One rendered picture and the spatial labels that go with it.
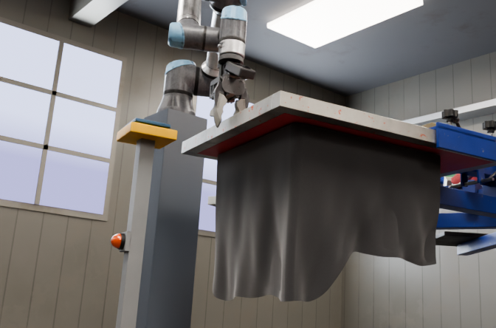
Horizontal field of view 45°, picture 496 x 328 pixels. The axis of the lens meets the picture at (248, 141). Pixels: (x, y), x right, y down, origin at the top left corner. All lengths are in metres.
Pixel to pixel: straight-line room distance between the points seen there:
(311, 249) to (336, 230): 0.09
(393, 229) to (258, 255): 0.35
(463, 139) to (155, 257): 1.09
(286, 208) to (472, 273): 4.56
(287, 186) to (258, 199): 0.14
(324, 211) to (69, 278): 3.74
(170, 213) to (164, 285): 0.25
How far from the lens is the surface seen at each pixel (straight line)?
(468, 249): 3.52
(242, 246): 1.64
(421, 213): 1.70
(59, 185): 5.03
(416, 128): 1.63
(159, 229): 2.17
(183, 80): 2.37
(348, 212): 1.54
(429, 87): 6.56
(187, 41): 1.82
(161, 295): 2.18
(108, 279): 5.19
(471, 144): 1.75
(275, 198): 1.52
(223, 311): 5.80
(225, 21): 1.75
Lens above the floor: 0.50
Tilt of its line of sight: 15 degrees up
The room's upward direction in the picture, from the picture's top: 4 degrees clockwise
